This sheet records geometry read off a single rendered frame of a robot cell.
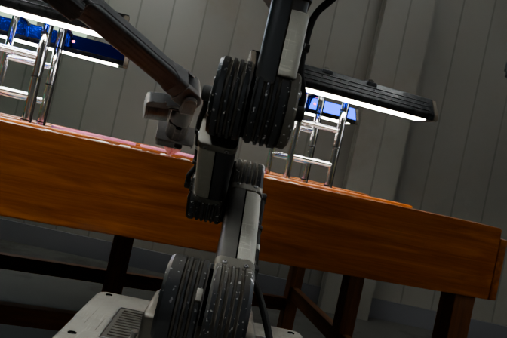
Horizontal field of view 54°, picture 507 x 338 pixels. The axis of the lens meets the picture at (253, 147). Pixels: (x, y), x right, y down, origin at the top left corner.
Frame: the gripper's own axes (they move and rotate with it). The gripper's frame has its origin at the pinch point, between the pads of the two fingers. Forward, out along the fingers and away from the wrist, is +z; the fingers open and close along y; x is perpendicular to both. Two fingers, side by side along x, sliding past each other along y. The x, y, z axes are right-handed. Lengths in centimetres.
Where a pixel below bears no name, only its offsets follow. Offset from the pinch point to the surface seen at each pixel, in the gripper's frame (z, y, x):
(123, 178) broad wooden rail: -21.2, 10.9, 27.1
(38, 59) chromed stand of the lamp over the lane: -1.5, 41.6, -23.2
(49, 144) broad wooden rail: -23.7, 26.6, 24.2
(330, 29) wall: 53, -93, -172
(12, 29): 10, 56, -46
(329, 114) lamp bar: 19, -65, -55
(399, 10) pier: 27, -128, -173
